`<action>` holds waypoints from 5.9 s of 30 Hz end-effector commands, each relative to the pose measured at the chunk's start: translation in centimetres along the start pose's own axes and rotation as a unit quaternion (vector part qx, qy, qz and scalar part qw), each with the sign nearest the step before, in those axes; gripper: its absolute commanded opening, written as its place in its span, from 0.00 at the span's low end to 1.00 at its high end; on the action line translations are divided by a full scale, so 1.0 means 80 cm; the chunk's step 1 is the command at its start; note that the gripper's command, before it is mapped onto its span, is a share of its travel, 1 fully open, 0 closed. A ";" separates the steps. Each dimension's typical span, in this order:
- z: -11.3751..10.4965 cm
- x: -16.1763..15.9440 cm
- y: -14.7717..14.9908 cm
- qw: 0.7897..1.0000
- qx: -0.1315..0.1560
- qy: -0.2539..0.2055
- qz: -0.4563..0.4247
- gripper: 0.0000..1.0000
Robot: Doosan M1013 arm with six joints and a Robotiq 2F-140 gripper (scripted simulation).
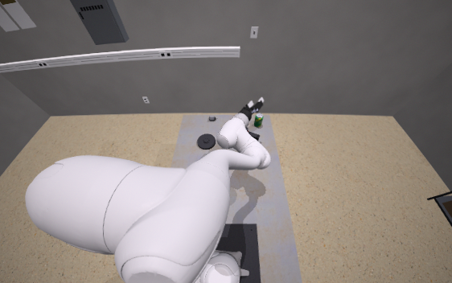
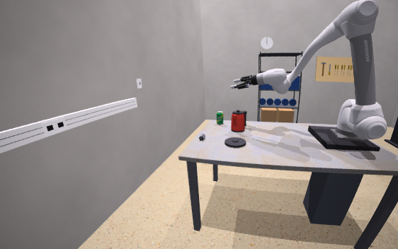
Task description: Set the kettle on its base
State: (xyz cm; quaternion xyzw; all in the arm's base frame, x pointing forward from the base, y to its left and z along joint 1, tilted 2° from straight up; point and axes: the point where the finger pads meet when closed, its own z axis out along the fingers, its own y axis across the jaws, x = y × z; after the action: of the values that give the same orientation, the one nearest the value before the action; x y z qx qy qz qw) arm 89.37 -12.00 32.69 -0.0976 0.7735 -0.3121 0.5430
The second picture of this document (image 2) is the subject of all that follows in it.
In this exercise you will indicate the green and yellow drink can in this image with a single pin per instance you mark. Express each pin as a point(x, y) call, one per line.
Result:
point(219, 118)

